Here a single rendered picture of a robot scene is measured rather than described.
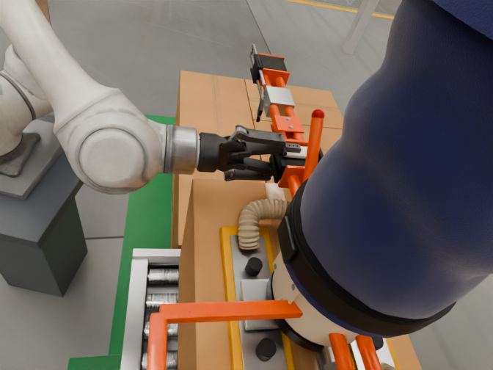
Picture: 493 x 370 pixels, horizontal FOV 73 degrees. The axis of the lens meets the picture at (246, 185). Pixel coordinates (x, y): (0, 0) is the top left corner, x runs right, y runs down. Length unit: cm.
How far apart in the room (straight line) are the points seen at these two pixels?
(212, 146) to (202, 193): 16
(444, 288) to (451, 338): 197
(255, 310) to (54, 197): 84
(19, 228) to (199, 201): 58
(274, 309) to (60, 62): 42
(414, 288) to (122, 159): 33
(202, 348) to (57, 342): 122
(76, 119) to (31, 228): 70
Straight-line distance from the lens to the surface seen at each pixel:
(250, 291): 59
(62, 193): 118
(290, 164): 65
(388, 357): 68
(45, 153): 126
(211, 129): 174
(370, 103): 30
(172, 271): 122
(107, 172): 41
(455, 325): 240
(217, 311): 47
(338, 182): 34
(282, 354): 60
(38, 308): 184
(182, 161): 60
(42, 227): 111
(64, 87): 48
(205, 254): 66
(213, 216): 71
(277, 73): 91
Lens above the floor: 165
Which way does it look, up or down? 47 degrees down
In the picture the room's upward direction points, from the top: 19 degrees clockwise
